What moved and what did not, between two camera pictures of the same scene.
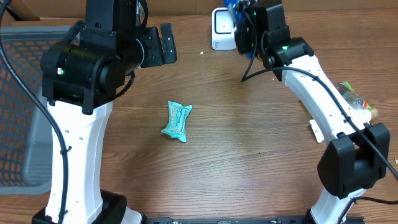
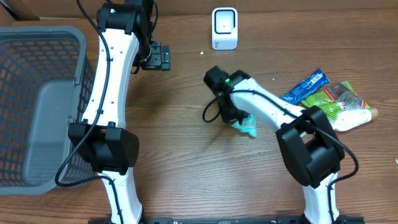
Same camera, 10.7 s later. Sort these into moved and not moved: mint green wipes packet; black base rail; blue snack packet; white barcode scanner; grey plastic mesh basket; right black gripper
Moved: right black gripper; blue snack packet; mint green wipes packet
Not moved: grey plastic mesh basket; black base rail; white barcode scanner
